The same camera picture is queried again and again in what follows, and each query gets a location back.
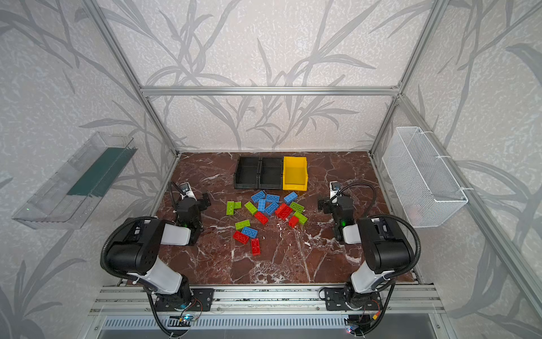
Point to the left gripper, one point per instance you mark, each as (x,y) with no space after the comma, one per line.
(197,203)

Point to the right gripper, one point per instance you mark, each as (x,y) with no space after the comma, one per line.
(327,204)

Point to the green lego brick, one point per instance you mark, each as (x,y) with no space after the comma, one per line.
(251,208)
(297,207)
(232,206)
(242,224)
(301,218)

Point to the blue lego brick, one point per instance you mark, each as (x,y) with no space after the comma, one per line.
(270,210)
(272,198)
(250,232)
(291,197)
(261,195)

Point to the blue lego brick top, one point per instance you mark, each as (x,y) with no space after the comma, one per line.
(261,195)

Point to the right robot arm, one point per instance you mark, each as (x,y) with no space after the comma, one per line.
(391,247)

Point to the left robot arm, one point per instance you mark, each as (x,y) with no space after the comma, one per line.
(131,252)

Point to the red lego brick small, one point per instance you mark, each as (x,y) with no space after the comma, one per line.
(293,221)

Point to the green lego brick front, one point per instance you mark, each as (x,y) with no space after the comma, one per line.
(242,224)

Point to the yellow bin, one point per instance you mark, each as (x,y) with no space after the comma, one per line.
(295,174)

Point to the red lego brick pair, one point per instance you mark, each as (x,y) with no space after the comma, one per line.
(284,211)

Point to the left black bin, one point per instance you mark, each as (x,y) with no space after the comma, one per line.
(246,173)

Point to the black bin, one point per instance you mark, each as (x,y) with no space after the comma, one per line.
(246,173)
(271,174)

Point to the blue lego brick front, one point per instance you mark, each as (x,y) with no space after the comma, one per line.
(250,232)

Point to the blue lego brick vertical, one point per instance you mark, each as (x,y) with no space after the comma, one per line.
(262,205)

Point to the red lego brick front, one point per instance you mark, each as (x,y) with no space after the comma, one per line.
(256,247)

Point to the middle black bin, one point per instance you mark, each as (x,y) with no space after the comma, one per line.
(271,174)

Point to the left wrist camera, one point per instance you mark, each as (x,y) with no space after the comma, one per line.
(186,191)

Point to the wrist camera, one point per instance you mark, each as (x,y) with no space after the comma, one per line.
(186,191)
(335,188)

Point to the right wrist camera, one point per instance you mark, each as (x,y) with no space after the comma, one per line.
(335,188)

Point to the white wire basket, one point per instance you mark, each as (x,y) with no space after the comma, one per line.
(427,190)

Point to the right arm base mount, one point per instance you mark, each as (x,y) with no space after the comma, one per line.
(345,299)

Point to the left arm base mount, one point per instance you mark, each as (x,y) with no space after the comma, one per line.
(197,300)

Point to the aluminium front rail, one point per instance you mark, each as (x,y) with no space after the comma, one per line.
(272,299)

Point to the clear plastic wall tray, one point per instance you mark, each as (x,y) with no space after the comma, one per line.
(69,197)

